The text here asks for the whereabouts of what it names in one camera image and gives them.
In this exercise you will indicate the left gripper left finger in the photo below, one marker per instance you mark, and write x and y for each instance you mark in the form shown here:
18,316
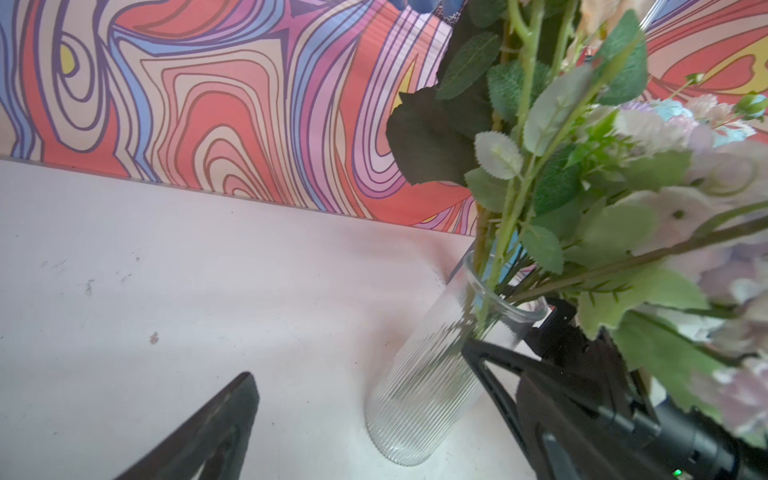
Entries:
211,444

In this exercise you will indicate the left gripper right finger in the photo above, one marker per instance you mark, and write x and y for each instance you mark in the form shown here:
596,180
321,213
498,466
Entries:
564,441

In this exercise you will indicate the peach carnation stem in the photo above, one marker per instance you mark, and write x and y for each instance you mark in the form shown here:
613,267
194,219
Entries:
558,62

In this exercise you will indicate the green white filler bunch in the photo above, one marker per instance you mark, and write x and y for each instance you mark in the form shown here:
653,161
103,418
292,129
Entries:
665,246

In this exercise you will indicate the clear glass vase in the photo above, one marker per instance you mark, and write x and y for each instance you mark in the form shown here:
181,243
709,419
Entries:
415,403

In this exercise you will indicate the blue hydrangea bunch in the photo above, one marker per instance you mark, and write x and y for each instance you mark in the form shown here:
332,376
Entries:
723,123

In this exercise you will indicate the blue hydrangea stem with leaves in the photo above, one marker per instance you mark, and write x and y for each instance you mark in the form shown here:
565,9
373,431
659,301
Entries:
431,133

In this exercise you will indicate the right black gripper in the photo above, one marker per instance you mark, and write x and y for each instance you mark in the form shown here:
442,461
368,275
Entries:
682,445

